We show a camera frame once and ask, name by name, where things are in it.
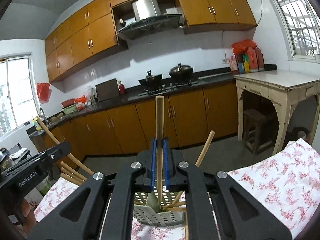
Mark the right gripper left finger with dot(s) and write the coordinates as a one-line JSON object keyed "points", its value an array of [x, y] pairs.
{"points": [[138, 176]]}

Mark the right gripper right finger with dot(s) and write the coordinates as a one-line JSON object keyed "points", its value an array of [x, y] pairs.
{"points": [[197, 187]]}

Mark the brown lower kitchen cabinets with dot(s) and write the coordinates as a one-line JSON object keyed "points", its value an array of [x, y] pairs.
{"points": [[188, 119]]}

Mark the brown kitchen cabinets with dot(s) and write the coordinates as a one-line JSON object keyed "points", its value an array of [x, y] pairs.
{"points": [[188, 119], [103, 27]]}

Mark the brown upper kitchen cabinets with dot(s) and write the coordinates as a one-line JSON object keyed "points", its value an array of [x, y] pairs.
{"points": [[103, 27]]}

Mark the person's left hand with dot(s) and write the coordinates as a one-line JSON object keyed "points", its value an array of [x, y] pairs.
{"points": [[29, 218]]}

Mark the green perforated utensil holder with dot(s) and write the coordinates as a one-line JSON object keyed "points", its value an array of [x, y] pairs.
{"points": [[148, 211]]}

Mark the left window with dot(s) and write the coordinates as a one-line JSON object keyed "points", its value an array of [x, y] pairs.
{"points": [[18, 102]]}

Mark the red bottle on counter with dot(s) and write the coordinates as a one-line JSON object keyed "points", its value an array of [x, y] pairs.
{"points": [[122, 89]]}

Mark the wooden stool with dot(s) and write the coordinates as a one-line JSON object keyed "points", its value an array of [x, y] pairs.
{"points": [[257, 135]]}

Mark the dark cutting board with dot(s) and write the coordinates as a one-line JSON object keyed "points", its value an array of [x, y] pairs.
{"points": [[107, 90]]}

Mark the bowls on counter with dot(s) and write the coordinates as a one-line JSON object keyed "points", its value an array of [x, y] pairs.
{"points": [[73, 105]]}

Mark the black wok left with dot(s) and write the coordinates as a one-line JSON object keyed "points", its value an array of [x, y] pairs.
{"points": [[152, 81]]}

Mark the black wok with lid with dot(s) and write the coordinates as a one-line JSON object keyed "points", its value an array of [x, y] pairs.
{"points": [[181, 73]]}

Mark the floral pink white tablecloth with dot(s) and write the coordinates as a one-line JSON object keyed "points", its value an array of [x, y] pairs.
{"points": [[287, 184]]}

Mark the red bottles and bags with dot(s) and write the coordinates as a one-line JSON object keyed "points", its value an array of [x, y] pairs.
{"points": [[247, 57]]}

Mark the old white side table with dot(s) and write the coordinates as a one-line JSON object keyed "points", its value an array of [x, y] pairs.
{"points": [[285, 90]]}

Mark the range hood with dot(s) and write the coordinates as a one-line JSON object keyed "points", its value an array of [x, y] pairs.
{"points": [[145, 17]]}

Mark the window with grille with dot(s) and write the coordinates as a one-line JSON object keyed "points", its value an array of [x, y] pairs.
{"points": [[301, 26]]}

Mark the red plastic bag on wall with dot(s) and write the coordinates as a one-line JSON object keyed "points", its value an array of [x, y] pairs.
{"points": [[43, 92]]}

